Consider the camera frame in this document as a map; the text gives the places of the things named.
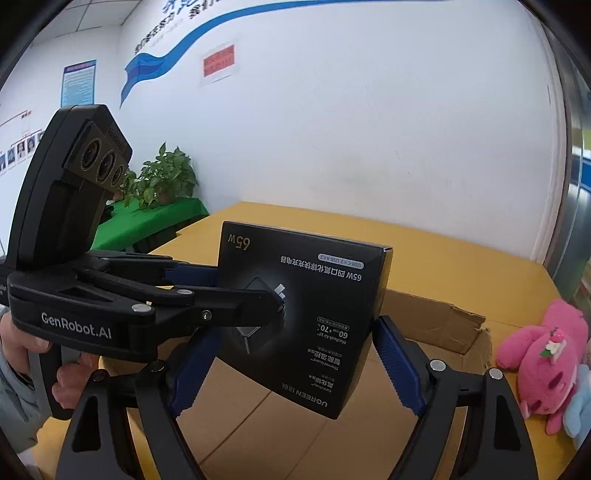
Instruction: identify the blue ribbon wall decoration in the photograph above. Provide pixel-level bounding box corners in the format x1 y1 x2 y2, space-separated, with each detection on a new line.
119 0 462 109

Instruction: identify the brown cardboard box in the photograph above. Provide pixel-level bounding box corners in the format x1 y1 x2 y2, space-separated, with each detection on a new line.
124 287 494 480

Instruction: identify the light blue plush toy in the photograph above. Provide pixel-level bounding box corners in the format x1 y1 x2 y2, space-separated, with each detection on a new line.
563 364 591 450

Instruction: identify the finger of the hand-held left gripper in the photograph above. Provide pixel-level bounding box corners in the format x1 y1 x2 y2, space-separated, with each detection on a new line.
90 250 223 292
137 285 288 341

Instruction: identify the black charger box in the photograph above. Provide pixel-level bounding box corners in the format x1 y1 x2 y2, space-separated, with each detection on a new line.
216 220 394 421

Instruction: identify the metal door frame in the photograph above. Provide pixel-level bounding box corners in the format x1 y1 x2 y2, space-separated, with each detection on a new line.
531 28 591 296

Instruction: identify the pink plush toy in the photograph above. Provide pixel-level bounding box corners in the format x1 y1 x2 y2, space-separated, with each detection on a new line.
496 299 590 435

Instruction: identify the person's left forearm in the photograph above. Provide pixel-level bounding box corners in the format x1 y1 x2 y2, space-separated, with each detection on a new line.
0 346 56 457

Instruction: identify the green potted plant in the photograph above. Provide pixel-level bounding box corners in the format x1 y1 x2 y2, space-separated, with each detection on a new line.
121 142 200 210

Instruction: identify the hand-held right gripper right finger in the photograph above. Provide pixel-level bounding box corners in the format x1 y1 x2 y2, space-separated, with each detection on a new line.
372 316 539 480

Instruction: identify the wall photo chart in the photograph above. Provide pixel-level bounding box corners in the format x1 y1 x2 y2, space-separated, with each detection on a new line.
0 108 47 178

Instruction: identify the green cloth covered table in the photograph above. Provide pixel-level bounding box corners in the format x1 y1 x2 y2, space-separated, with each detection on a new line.
90 198 211 254

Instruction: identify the person's left hand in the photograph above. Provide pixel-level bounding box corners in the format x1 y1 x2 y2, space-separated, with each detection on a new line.
0 313 100 411

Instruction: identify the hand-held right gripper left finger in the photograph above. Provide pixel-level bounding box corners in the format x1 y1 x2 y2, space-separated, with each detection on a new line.
54 323 225 480

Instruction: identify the blue wall notice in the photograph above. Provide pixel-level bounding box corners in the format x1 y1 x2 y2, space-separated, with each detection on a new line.
60 59 99 108

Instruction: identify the red wall notice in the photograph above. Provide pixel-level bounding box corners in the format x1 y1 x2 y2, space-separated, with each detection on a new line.
199 42 237 86

